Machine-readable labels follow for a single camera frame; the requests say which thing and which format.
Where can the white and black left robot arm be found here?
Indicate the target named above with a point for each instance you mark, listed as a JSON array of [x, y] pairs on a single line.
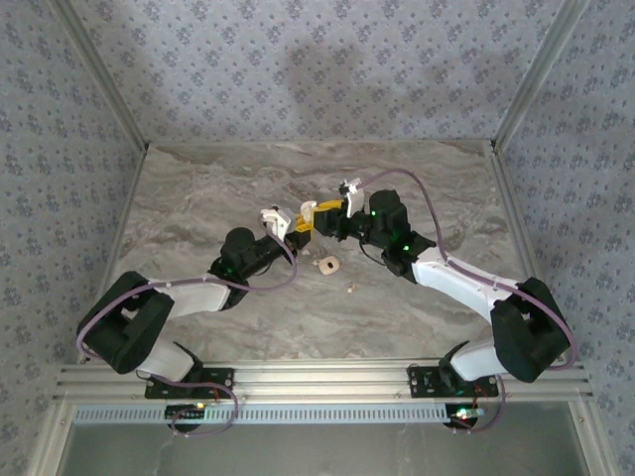
[[198, 297]]

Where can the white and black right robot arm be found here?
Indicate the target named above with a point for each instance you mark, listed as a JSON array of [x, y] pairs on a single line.
[[461, 282]]

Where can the black controller board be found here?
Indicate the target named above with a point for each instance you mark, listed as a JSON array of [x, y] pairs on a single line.
[[459, 419], [183, 414]]

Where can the grey metal base panel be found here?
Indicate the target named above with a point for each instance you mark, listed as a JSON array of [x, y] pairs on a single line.
[[317, 451]]

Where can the aluminium table side rail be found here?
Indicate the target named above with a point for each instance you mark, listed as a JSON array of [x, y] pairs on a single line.
[[512, 198], [120, 223]]

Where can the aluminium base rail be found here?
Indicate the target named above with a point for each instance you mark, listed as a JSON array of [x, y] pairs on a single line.
[[317, 382]]

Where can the aluminium corner post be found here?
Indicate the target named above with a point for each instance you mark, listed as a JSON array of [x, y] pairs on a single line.
[[537, 74], [104, 74]]

